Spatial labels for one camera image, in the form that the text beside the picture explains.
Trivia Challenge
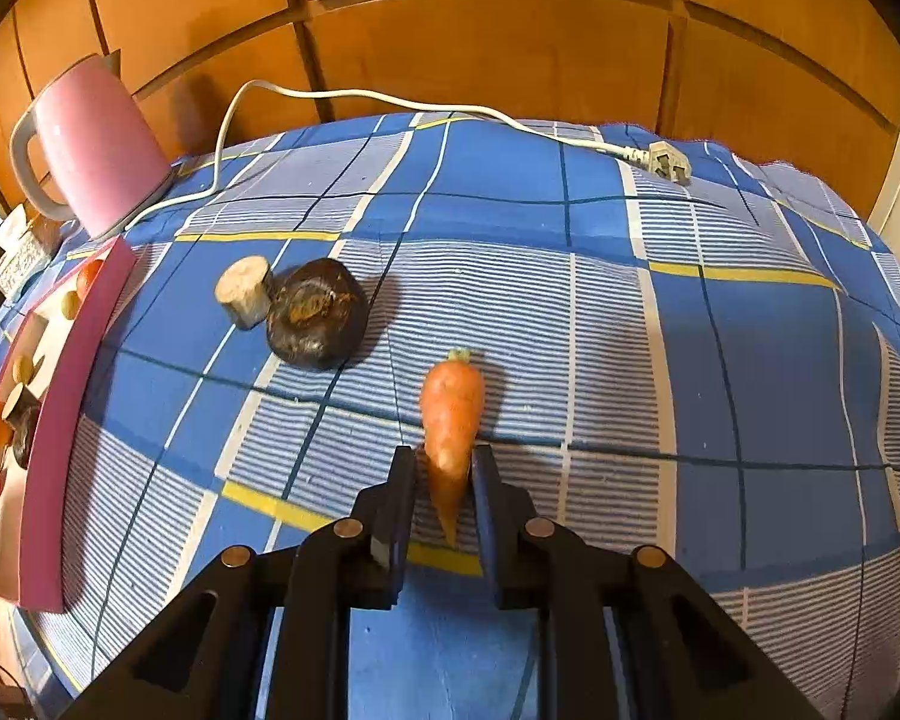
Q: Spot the white patterned tissue box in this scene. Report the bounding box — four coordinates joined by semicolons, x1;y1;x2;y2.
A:
0;202;65;293

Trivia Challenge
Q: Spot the small dark water chestnut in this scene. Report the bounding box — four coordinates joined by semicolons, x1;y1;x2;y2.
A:
9;411;42;470

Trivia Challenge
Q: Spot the large dark water chestnut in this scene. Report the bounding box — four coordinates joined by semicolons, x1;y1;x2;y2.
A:
265;257;370;372

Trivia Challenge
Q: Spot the pink-rimmed white tray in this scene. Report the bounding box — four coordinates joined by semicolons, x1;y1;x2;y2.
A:
0;236;140;614

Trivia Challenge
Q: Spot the blue plaid tablecloth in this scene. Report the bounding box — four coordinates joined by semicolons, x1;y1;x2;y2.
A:
0;111;900;720

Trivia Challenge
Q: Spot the pink electric kettle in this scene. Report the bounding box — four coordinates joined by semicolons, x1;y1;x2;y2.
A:
9;51;177;242

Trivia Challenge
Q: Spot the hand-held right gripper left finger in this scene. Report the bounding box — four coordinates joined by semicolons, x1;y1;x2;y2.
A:
67;445;419;720

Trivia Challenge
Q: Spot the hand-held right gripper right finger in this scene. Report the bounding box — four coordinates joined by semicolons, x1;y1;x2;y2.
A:
471;445;822;720

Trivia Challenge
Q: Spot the orange carrot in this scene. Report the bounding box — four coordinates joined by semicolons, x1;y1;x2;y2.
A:
420;347;487;548

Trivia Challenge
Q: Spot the white kettle power cord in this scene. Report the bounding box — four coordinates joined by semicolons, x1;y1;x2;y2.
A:
124;81;692;237

